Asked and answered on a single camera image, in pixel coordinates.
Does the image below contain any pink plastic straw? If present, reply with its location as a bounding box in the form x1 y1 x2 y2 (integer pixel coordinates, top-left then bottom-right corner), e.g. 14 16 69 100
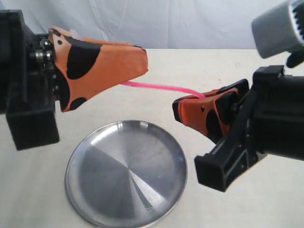
121 81 206 98

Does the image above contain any white backdrop cloth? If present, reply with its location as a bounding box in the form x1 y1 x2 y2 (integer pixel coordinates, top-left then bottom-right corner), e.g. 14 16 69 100
0 0 279 49

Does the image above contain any grey wrist camera on right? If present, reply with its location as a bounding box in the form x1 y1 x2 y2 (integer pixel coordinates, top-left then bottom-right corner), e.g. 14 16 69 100
251 0 304 68

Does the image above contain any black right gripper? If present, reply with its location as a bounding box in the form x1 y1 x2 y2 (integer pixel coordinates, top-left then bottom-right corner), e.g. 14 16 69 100
172 65 304 192

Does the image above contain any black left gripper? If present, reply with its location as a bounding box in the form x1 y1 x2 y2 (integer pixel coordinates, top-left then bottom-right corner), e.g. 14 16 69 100
0 10 148 151

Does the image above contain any round silver metal plate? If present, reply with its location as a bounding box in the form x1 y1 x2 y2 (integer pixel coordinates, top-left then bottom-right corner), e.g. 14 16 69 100
64 120 188 228

